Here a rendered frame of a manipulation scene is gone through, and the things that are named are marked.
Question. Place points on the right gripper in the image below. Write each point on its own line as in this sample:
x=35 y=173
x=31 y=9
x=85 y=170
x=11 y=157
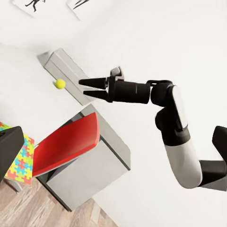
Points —
x=119 y=91

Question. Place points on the jigsaw puzzle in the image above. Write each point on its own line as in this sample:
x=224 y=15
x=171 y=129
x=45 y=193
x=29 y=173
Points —
x=22 y=167

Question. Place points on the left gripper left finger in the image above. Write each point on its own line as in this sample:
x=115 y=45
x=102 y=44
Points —
x=11 y=142

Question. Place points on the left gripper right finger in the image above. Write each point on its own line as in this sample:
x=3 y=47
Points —
x=219 y=140

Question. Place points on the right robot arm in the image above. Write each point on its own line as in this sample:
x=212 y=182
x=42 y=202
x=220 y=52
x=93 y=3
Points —
x=189 y=171

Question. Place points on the toy box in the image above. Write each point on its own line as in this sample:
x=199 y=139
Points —
x=61 y=66

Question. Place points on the desk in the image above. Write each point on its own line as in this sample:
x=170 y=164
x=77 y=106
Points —
x=30 y=99

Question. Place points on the tennis ball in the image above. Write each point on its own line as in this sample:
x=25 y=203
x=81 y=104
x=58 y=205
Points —
x=60 y=83

